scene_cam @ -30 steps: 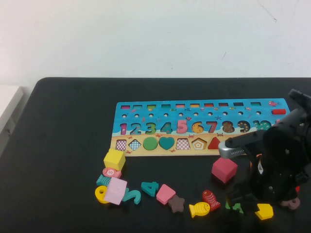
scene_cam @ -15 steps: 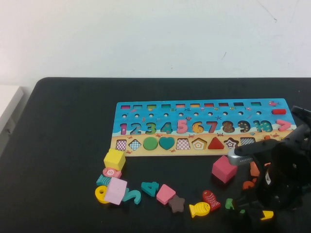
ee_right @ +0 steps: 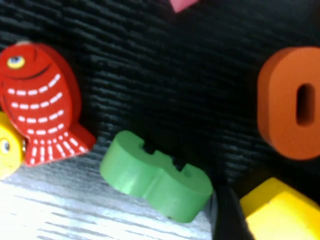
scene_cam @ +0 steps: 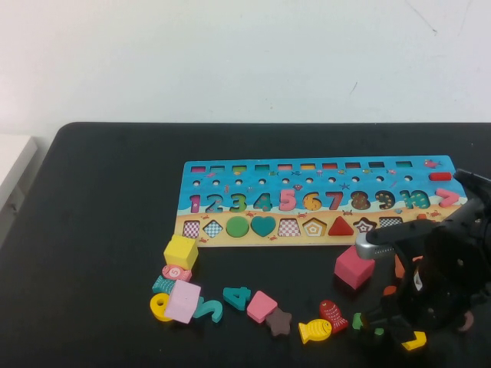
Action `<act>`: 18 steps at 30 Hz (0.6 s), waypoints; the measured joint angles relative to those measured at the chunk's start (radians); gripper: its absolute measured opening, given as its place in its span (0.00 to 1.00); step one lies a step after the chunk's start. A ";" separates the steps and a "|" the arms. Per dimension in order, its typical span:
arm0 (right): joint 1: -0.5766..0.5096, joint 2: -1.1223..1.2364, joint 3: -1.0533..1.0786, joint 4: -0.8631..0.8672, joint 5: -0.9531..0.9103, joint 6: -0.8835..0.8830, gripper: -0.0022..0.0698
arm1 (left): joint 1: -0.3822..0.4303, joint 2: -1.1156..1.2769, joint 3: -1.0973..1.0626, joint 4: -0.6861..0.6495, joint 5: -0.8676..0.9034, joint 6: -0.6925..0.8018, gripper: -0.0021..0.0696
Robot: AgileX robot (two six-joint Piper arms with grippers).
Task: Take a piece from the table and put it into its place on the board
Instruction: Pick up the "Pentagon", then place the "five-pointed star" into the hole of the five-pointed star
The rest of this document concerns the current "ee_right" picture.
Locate red fish piece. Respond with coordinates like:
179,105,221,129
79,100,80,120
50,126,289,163
0,41,97,167

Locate yellow pentagon puzzle piece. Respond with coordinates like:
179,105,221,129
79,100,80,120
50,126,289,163
239,177,320,240

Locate green number three piece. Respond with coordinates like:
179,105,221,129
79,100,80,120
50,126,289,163
99,129,215,224

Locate pink wooden cube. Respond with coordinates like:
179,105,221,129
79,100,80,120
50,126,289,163
168,0,201,14

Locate yellow fish piece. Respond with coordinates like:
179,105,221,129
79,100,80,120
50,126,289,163
0,111,27,181

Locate orange number ten piece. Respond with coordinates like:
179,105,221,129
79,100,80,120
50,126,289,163
256,46,320,161

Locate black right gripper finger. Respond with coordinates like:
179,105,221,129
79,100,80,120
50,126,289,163
210,185,256,240

